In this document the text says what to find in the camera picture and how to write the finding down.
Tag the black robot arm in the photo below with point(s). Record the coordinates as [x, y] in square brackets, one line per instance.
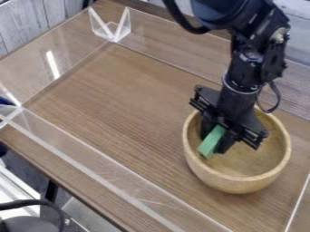
[259, 29]

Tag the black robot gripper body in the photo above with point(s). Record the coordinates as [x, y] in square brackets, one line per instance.
[232, 110]

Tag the light wooden bowl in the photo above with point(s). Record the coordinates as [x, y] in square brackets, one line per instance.
[243, 170]

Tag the black table leg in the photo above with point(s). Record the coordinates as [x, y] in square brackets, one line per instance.
[51, 191]

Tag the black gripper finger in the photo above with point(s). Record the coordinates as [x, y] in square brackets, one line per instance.
[226, 142]
[207, 124]

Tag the blue object at left edge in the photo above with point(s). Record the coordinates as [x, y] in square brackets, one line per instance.
[5, 101]

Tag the green rectangular block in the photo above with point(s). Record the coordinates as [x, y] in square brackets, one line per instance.
[210, 141]

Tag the clear acrylic enclosure walls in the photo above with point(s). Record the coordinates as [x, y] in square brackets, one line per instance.
[101, 87]

